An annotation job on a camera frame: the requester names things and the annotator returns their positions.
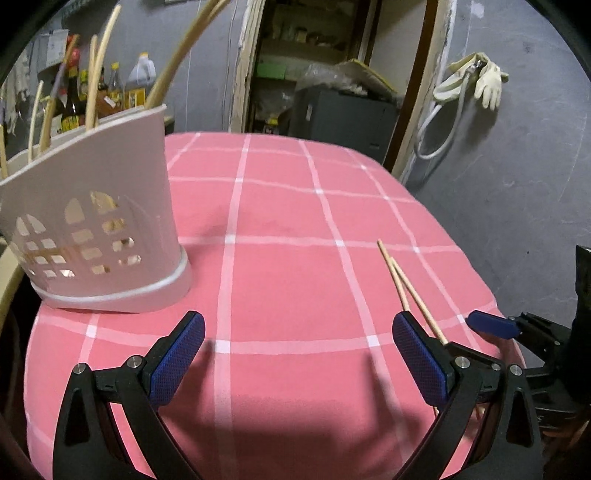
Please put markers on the green box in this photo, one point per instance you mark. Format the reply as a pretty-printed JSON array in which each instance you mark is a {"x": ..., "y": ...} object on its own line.
[{"x": 273, "y": 71}]

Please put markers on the thin pale bamboo chopstick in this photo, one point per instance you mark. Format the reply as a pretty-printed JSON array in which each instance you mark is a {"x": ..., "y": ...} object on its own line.
[{"x": 30, "y": 144}]

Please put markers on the clear plastic oil jug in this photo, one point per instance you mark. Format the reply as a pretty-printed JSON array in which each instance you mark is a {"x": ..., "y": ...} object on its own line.
[{"x": 139, "y": 82}]

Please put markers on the white perforated utensil holder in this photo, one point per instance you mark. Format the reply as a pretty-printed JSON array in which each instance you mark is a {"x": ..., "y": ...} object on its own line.
[{"x": 90, "y": 219}]

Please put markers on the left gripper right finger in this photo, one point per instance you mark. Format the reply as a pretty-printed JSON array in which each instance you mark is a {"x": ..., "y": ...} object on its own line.
[{"x": 427, "y": 359}]

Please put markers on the purple banded chopstick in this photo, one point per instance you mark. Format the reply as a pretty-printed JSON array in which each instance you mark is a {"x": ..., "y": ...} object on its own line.
[{"x": 45, "y": 134}]

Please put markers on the dark grey cabinet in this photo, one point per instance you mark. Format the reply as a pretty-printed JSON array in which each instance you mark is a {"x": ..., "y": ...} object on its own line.
[{"x": 335, "y": 117}]

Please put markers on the thick brown wooden chopstick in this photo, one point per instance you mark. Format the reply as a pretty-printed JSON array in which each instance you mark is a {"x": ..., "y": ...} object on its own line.
[{"x": 197, "y": 27}]

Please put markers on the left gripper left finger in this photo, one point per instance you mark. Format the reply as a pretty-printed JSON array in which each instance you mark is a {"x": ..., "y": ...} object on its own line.
[{"x": 170, "y": 357}]

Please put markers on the pink checked tablecloth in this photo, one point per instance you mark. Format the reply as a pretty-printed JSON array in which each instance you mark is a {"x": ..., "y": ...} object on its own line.
[{"x": 299, "y": 377}]

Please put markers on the dark soy sauce bottle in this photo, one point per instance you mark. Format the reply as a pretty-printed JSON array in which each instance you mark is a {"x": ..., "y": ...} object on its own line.
[{"x": 73, "y": 113}]

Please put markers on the white rubber glove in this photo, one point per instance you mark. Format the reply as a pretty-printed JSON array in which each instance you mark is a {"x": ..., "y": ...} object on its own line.
[{"x": 489, "y": 86}]

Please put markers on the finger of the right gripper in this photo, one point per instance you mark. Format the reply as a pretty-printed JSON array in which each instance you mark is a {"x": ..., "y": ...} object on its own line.
[{"x": 489, "y": 324}]

